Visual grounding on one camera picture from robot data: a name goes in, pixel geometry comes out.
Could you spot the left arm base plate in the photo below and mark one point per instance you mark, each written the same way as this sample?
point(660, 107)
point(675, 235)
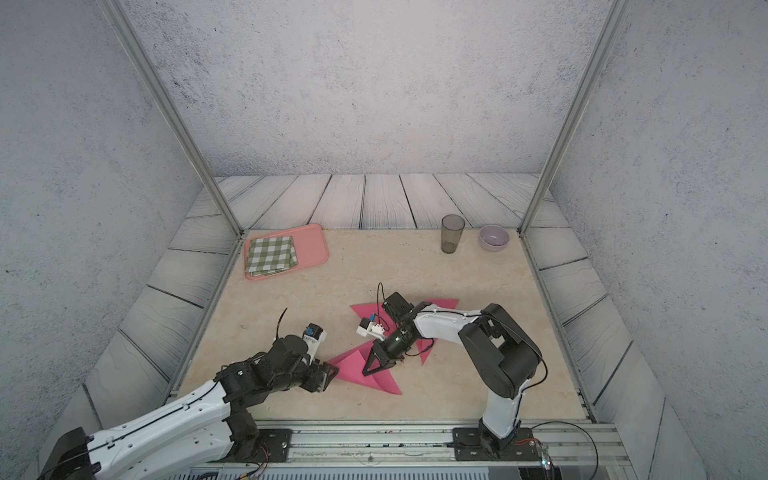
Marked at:
point(265, 446)

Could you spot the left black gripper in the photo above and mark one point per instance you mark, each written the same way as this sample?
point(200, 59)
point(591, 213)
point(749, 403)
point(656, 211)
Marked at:
point(317, 368)

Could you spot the green checkered cloth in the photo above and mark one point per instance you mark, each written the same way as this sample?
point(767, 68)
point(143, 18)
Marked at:
point(270, 255)

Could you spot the pink square paper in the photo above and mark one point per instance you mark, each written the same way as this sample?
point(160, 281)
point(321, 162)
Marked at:
point(424, 346)

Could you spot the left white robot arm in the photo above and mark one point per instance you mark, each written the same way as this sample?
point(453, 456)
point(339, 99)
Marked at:
point(211, 424)

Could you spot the pink plastic tray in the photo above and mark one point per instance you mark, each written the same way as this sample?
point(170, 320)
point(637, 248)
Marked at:
point(310, 246)

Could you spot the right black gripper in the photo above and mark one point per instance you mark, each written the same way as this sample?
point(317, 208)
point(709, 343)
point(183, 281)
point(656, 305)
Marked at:
point(382, 355)

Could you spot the right aluminium frame post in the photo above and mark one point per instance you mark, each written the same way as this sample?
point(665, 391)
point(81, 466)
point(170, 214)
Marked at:
point(589, 79)

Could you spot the lilac bowl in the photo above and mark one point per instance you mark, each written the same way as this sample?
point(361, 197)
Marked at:
point(493, 238)

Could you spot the front aluminium rail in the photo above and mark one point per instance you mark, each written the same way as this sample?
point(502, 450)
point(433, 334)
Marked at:
point(423, 450)

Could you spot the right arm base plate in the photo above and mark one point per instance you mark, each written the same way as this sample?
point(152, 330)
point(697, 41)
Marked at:
point(479, 444)

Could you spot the grey translucent cup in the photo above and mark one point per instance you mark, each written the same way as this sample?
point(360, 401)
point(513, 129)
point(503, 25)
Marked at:
point(452, 227)

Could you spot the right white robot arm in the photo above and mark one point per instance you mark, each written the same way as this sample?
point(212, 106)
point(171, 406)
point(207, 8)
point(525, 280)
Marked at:
point(504, 356)

